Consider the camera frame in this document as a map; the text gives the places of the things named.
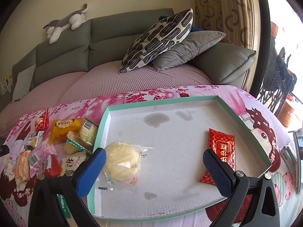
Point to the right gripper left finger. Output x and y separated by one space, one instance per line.
86 174

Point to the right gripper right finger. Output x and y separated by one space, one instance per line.
226 180

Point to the white plum snack packet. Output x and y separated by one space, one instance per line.
71 162

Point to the large red snack packet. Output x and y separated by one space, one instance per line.
223 145

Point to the round pastry clear wrapper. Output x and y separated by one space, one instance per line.
122 167

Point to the pink and red snack bag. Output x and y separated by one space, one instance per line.
38 156

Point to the small red chicken snack packet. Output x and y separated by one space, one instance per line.
42 122

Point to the green white biscuit packet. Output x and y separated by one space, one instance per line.
63 205

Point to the yellow cake packet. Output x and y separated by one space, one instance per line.
61 127

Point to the teal shallow cardboard tray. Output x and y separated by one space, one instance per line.
176 133

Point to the orange pot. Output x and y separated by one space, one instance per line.
286 113

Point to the pink checkered sofa cover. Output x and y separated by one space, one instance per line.
102 80

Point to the light grey small cushion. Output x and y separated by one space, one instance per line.
23 84

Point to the black folding chair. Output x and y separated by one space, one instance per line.
278 81

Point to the grey green sofa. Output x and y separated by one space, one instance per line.
106 39

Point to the grey white plush cat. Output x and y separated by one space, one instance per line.
72 21

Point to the black white patterned pillow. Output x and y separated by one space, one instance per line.
158 39

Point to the blue cloth behind pillows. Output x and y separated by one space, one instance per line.
193 28

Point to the brown patterned curtain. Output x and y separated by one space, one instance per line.
233 17

